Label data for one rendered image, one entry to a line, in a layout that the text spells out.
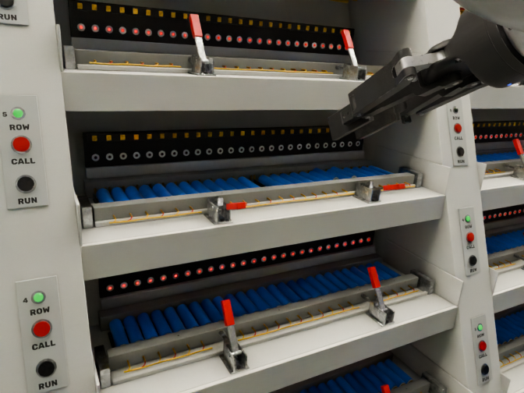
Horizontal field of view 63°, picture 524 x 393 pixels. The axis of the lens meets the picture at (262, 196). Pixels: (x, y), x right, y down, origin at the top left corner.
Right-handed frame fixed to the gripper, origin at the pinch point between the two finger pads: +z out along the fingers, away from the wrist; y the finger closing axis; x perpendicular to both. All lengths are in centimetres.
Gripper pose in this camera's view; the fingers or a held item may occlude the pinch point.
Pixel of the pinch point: (361, 118)
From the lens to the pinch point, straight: 53.3
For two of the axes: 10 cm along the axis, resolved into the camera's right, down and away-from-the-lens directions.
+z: -4.4, 2.1, 8.8
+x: 1.8, 9.7, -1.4
